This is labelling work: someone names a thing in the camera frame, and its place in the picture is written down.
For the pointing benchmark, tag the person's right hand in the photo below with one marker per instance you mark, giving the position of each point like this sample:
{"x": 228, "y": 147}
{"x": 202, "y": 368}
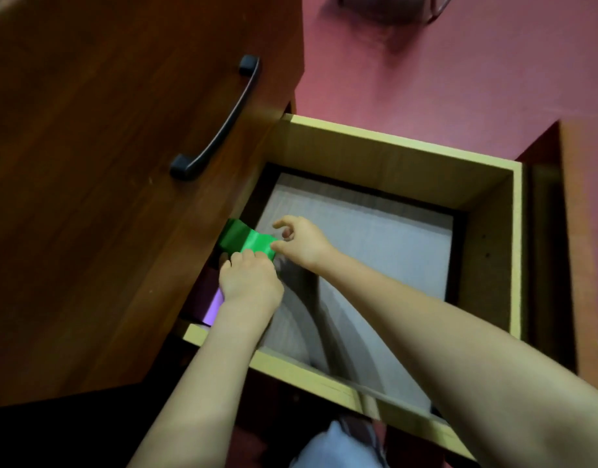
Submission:
{"x": 306, "y": 246}

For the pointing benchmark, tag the person's left hand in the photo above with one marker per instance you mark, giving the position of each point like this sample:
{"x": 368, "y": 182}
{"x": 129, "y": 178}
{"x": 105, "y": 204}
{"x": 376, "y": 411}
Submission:
{"x": 250, "y": 282}

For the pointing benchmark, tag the purple resistance band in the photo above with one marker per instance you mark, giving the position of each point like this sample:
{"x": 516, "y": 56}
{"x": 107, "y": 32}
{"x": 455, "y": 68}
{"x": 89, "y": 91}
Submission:
{"x": 213, "y": 304}

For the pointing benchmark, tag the green resistance band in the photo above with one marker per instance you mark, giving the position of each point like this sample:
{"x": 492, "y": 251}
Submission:
{"x": 243, "y": 238}

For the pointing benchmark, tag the wooden drawer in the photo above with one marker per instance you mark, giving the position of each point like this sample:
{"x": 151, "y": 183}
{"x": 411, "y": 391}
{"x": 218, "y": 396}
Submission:
{"x": 387, "y": 248}

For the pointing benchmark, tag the person's right forearm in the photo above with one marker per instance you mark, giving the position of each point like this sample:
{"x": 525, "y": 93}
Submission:
{"x": 474, "y": 365}

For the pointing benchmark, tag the person's left forearm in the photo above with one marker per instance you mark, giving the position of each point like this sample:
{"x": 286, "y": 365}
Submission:
{"x": 206, "y": 394}

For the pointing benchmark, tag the person's left leg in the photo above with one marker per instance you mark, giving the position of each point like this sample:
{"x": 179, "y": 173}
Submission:
{"x": 328, "y": 448}

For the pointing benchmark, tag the dark brown wooden cabinet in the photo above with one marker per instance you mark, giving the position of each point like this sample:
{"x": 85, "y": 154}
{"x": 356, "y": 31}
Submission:
{"x": 109, "y": 165}

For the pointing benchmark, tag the metal frame chair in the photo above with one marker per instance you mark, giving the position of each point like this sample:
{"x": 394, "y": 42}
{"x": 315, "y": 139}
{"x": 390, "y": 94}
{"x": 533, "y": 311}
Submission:
{"x": 443, "y": 5}

